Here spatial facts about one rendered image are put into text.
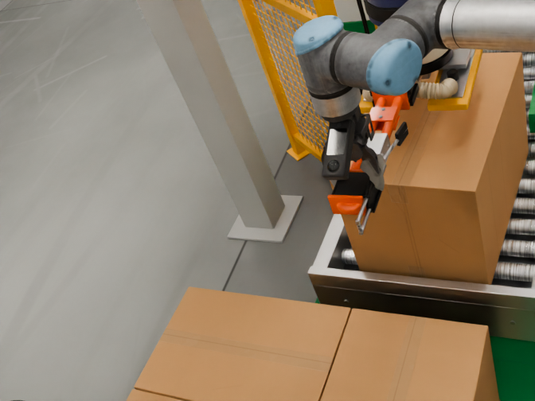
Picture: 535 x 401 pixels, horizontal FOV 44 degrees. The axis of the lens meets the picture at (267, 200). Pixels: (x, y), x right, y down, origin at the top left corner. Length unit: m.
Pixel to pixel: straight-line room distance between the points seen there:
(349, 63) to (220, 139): 1.76
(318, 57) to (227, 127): 1.64
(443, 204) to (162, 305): 1.68
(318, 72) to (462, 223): 0.78
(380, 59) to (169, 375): 1.33
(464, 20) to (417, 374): 1.05
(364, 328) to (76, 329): 1.66
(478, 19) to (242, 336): 1.31
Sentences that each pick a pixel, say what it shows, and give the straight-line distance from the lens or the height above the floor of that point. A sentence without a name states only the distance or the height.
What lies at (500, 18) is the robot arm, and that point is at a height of 1.58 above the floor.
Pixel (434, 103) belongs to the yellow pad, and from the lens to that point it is 1.73.
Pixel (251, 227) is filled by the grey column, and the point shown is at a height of 0.01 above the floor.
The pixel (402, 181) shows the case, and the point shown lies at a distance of 1.76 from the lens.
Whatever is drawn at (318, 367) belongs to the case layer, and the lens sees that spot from 1.93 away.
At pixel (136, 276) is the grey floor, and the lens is 3.29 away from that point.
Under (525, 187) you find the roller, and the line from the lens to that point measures 2.28.
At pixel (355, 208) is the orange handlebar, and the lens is 1.31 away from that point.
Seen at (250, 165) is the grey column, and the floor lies 0.40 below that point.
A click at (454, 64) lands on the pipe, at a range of 1.80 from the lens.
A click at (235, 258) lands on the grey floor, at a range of 3.10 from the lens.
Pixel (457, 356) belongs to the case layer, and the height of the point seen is 0.54.
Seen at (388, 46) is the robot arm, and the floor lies 1.58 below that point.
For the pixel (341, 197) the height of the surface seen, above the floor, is 1.24.
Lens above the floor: 2.12
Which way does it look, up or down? 40 degrees down
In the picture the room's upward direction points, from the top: 23 degrees counter-clockwise
